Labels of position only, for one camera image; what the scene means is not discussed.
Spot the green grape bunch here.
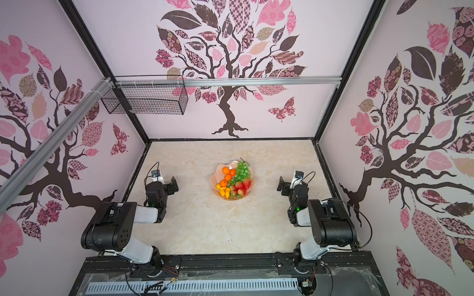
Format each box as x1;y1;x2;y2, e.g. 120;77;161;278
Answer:
228;159;251;187

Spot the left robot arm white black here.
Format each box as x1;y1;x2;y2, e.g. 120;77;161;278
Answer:
81;176;179;274

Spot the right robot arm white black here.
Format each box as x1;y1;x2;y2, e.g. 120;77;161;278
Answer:
276;171;357;275

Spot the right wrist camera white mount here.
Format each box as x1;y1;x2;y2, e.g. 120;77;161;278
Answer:
290;170;304;189

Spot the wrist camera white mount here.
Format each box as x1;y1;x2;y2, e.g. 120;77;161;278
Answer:
151;169;165;185
290;170;304;189

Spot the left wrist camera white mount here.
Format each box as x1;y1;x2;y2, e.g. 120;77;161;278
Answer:
151;169;165;185

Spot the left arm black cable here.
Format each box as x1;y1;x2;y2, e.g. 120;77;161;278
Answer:
142;162;160;187

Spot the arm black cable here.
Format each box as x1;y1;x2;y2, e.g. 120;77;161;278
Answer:
299;171;373;250
142;162;160;187

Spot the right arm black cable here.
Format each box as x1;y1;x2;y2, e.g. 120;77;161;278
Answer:
299;171;373;250

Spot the black wire basket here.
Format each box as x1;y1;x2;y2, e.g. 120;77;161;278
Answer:
101;74;188;115

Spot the black base frame rail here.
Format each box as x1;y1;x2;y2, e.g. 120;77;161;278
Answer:
70;251;388;296

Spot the aluminium rail back wall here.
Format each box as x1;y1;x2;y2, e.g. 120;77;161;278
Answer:
115;76;342;88

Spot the aluminium rail wall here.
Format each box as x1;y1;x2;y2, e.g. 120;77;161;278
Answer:
115;76;342;88
1;77;114;213

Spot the white slotted cable duct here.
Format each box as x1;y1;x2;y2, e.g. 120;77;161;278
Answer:
83;278;301;296

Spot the aluminium rail left wall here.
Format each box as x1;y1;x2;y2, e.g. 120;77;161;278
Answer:
1;77;114;213

